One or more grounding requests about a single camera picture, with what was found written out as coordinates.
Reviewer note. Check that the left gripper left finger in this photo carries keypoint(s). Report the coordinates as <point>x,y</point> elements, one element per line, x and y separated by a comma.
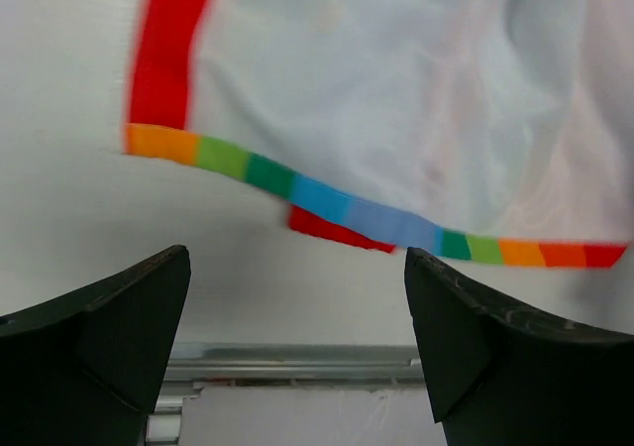
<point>86,368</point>

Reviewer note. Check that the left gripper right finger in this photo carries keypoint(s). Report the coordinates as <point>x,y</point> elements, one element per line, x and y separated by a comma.
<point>499,371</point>

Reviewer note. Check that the red rainbow kids jacket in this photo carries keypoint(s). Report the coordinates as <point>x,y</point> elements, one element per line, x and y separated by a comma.
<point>493,131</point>

